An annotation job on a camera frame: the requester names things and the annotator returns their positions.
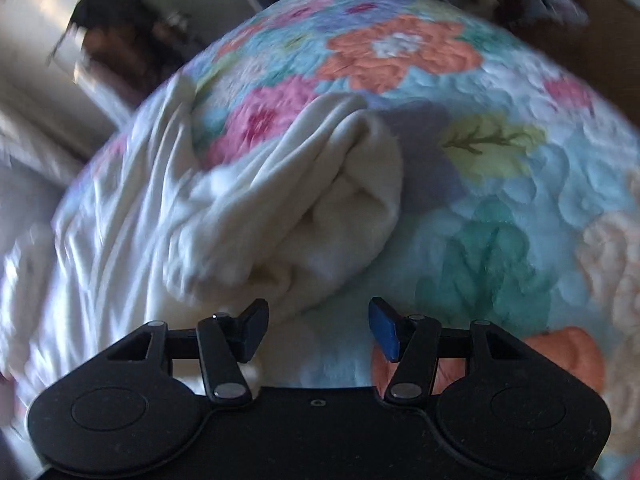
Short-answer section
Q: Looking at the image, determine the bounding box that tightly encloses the white cloth garment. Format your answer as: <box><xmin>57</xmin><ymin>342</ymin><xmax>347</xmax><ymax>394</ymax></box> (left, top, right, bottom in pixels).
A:
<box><xmin>0</xmin><ymin>76</ymin><xmax>405</xmax><ymax>411</ymax></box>

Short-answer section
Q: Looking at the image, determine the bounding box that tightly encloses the floral quilted blanket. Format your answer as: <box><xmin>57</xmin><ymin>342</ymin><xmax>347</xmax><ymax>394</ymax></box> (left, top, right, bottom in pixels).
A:
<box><xmin>50</xmin><ymin>0</ymin><xmax>640</xmax><ymax>480</ymax></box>

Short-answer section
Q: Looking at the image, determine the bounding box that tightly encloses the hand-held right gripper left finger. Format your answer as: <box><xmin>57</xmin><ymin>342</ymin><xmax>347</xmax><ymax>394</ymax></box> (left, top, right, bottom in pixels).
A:
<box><xmin>106</xmin><ymin>298</ymin><xmax>270</xmax><ymax>407</ymax></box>

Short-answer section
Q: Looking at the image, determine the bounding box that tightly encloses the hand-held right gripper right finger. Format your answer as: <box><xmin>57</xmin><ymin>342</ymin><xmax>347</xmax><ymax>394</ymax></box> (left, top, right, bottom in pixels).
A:
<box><xmin>368</xmin><ymin>297</ymin><xmax>531</xmax><ymax>407</ymax></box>

